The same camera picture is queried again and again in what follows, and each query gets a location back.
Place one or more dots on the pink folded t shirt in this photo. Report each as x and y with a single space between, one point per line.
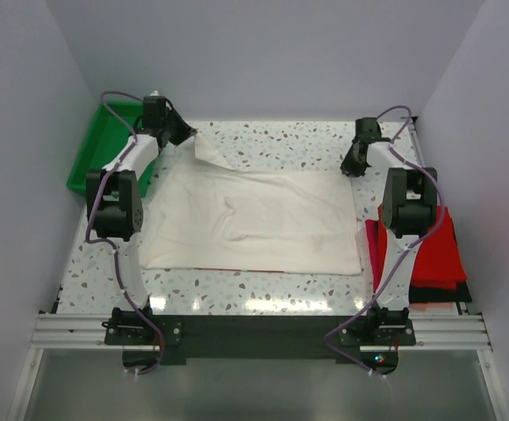
377 245

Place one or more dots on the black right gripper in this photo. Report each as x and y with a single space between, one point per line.
352 170

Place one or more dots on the black folded t shirt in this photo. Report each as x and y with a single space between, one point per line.
461 294

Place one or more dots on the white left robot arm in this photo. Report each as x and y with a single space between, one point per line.
114 206

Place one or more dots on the white printed t shirt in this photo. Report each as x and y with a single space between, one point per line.
208 214

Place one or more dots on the red folded t shirt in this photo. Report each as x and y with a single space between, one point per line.
438 263

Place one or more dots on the aluminium frame rail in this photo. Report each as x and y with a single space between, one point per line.
432 332

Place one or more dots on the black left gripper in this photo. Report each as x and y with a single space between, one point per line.
185 130

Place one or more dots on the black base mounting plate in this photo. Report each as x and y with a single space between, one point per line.
149 340

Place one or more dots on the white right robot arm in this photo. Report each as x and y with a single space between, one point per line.
408 212

